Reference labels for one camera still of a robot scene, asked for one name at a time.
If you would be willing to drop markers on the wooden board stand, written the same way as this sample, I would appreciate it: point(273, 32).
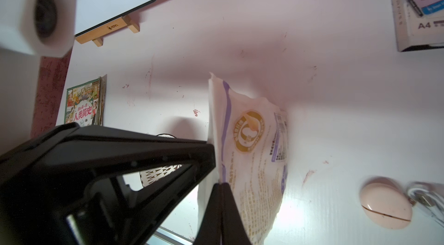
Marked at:
point(97, 35)

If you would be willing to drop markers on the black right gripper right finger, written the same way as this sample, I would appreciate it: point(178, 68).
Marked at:
point(222, 224)

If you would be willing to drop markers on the white patterned breakfast bowl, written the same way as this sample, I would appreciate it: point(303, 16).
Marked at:
point(150, 176)

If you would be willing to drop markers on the colourful history magazine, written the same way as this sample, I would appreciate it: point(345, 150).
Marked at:
point(85, 103)

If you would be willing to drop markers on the oats bag white purple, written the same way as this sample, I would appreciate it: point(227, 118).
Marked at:
point(251, 143)

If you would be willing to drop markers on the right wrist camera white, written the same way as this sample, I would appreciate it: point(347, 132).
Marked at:
point(38, 27)

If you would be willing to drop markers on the aluminium front rail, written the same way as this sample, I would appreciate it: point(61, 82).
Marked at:
point(164, 236)

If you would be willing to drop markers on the pink round case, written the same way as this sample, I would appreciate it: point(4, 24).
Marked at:
point(386, 206)

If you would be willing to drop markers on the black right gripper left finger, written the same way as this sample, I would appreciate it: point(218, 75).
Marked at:
point(81, 185)

